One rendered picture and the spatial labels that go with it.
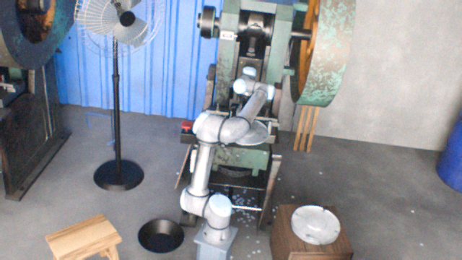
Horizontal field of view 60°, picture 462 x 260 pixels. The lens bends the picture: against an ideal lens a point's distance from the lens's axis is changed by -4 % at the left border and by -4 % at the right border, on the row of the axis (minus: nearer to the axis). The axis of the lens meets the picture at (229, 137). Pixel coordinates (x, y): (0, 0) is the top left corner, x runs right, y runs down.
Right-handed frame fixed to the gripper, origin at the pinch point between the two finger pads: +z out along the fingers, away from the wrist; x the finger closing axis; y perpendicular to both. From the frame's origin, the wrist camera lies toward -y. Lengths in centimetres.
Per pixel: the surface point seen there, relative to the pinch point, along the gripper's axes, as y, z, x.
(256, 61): 14.8, -35.1, -3.8
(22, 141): 21, 48, 154
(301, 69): 36, -25, -34
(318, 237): -44, 42, -51
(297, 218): -30, 42, -40
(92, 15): 17, -51, 94
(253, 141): -12.6, 2.6, -7.4
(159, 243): -28, 80, 44
